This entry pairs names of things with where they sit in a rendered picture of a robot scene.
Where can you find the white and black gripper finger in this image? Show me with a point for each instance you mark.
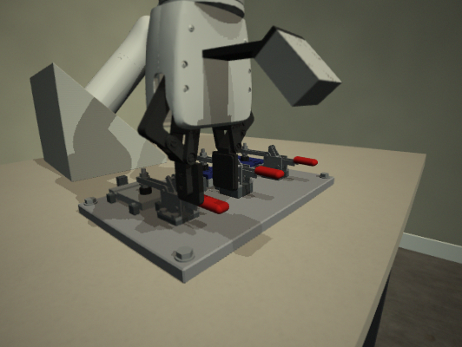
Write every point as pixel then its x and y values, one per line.
pixel 225 160
pixel 188 172

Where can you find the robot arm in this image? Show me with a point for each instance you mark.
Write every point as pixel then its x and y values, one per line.
pixel 289 61

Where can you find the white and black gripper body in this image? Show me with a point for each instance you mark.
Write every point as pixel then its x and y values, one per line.
pixel 201 93

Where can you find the toggle clamp with red handle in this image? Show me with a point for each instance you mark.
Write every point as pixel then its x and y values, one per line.
pixel 245 183

